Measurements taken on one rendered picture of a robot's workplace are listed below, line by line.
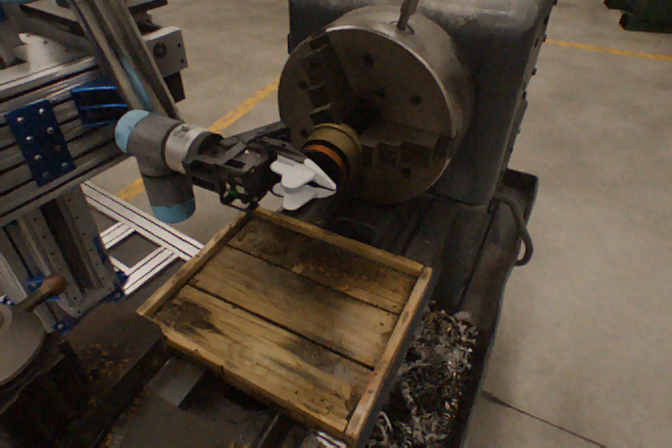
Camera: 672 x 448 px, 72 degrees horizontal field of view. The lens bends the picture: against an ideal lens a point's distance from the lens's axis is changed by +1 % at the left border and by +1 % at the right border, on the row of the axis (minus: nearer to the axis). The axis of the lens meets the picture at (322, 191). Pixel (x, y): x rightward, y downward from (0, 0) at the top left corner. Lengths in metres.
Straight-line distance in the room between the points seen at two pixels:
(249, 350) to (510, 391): 1.22
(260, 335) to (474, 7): 0.61
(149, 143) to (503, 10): 0.58
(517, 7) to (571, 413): 1.33
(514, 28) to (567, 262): 1.58
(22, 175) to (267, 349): 0.69
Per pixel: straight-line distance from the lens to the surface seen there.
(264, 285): 0.76
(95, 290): 1.59
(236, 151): 0.65
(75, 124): 1.17
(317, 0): 0.92
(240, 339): 0.70
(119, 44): 0.82
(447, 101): 0.70
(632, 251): 2.47
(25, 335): 0.46
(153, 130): 0.74
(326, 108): 0.68
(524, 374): 1.83
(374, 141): 0.69
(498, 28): 0.82
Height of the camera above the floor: 1.46
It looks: 38 degrees down
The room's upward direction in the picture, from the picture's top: straight up
